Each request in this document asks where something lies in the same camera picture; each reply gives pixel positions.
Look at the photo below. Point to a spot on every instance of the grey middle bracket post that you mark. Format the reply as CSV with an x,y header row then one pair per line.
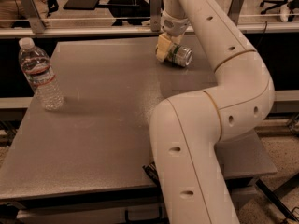
x,y
155,15

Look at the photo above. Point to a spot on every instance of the grey right bracket post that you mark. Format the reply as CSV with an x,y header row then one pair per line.
x,y
234,10

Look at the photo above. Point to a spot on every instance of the dark table in background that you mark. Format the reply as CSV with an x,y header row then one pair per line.
x,y
102,13

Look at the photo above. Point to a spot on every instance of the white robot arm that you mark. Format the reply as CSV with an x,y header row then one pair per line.
x,y
185,128

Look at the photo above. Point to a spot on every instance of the clear plastic water bottle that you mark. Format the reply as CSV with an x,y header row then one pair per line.
x,y
36,66

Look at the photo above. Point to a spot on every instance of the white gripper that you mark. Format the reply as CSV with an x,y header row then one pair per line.
x,y
175,27

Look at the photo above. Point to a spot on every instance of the grey left bracket post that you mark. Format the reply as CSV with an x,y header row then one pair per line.
x,y
32,15

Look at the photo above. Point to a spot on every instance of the silver green 7up can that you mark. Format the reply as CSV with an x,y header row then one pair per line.
x,y
179,55

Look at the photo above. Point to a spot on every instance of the black snack bar packet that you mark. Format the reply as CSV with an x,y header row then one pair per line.
x,y
151,172

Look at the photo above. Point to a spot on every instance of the person in beige trousers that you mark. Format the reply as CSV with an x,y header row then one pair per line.
x,y
12,10

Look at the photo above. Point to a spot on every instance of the grey bracket post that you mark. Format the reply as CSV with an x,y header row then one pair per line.
x,y
32,15
155,15
234,10

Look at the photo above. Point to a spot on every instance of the black drawer handle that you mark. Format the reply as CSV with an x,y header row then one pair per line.
x,y
144,215

